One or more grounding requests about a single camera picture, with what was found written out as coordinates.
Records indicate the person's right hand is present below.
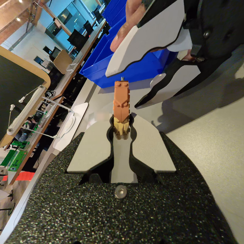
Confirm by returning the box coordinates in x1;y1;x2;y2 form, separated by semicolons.
110;0;146;52

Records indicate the clear acrylic stand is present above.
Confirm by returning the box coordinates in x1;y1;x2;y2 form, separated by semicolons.
23;96;77;138

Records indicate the brown toy brick model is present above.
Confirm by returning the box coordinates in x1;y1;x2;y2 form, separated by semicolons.
112;76;132;140

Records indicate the white board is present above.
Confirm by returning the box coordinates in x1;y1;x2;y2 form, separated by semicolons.
53;102;89;151

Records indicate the blue storage bin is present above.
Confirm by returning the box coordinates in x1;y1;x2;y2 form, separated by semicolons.
103;0;128;36
79;27;178;89

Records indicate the tan chair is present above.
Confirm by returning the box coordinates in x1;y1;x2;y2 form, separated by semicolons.
53;49;73;75

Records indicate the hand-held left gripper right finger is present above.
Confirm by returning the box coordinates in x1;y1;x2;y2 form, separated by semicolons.
129;112;177;174

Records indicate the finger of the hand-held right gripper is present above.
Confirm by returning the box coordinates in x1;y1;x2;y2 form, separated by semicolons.
105;0;192;78
134;64;201;109

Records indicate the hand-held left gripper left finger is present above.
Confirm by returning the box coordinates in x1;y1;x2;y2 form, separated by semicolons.
67;114;114;174

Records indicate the grey desk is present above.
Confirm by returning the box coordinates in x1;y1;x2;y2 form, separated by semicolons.
0;43;244;244

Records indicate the white partition clamp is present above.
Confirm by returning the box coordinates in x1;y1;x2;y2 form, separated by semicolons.
7;86;45;135

